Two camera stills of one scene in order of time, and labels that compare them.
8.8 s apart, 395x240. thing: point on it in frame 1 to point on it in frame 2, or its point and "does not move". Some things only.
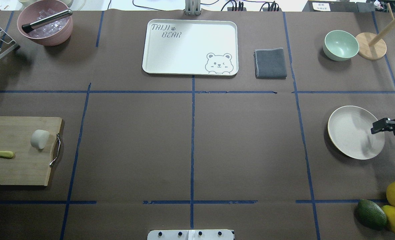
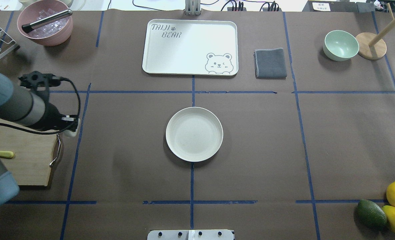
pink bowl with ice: (54, 33) does not move
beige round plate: (349, 129) to (194, 134)
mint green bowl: (340, 46) does not move
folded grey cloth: (270, 63) does not move
